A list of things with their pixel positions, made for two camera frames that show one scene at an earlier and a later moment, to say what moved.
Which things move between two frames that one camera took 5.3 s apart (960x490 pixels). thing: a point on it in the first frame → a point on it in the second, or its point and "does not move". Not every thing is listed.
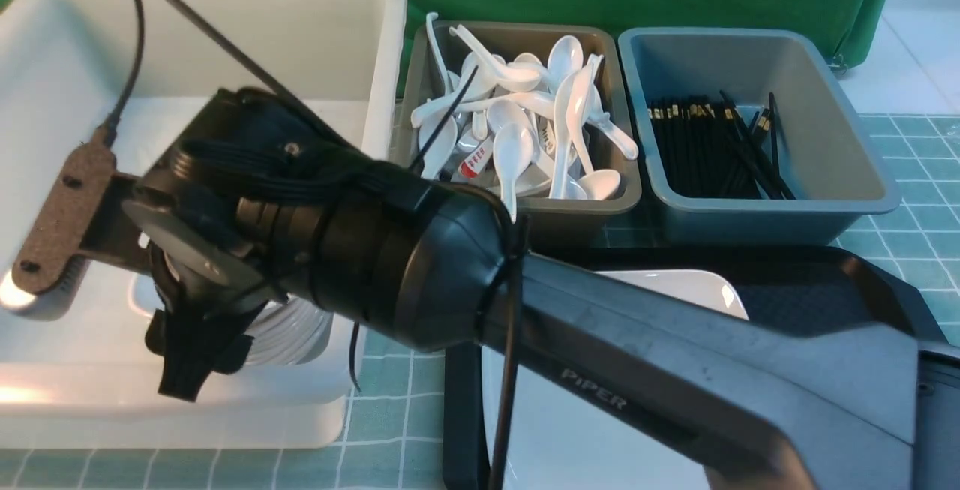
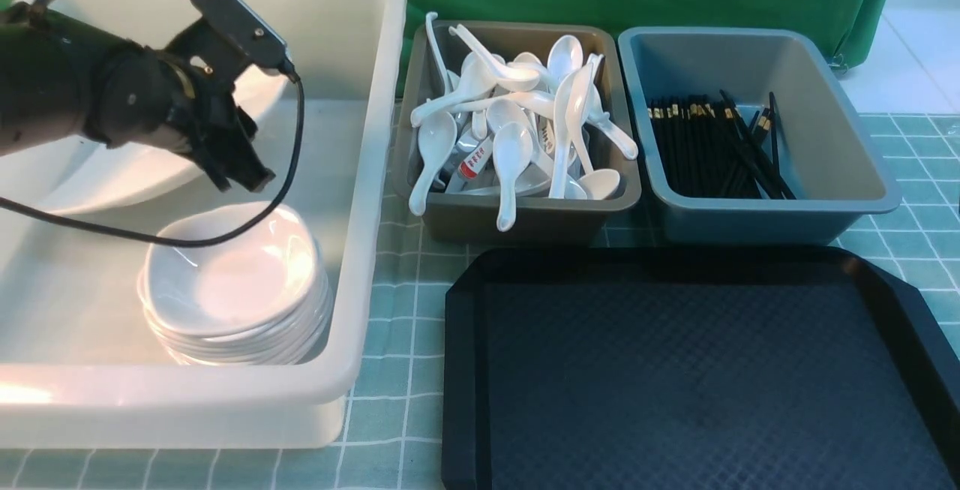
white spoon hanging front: (512, 151) does not move
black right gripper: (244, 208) → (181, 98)
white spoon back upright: (565, 58) does not move
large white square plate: (559, 440) → (82, 176)
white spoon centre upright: (562, 187) does not move
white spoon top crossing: (514, 79) does not move
